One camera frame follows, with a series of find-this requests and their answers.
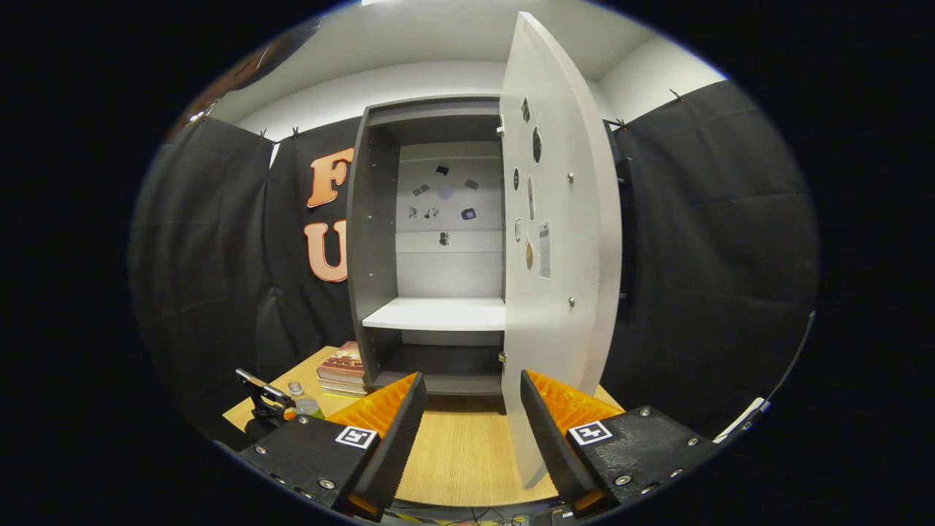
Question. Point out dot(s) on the clear plastic bottle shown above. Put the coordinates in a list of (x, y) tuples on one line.
[(307, 405)]

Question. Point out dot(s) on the beige cabinet door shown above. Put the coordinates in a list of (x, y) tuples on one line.
[(577, 219)]

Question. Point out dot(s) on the white flat panel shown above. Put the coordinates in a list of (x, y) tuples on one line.
[(741, 420)]

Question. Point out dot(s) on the black backdrop cloth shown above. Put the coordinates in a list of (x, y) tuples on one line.
[(204, 256)]

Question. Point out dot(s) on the dark grey cabinet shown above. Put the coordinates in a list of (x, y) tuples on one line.
[(372, 256)]

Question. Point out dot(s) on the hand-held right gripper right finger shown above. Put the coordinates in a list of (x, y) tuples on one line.
[(551, 446)]

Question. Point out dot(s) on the brown cover book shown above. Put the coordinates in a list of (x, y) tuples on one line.
[(343, 361)]

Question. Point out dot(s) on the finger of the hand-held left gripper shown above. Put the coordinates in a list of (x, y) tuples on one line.
[(266, 409)]

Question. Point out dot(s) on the white cabinet shelf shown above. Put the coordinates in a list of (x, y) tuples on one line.
[(438, 314)]

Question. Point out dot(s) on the yellow book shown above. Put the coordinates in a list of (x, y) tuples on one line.
[(343, 389)]

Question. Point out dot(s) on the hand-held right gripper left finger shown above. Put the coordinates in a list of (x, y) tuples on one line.
[(391, 453)]

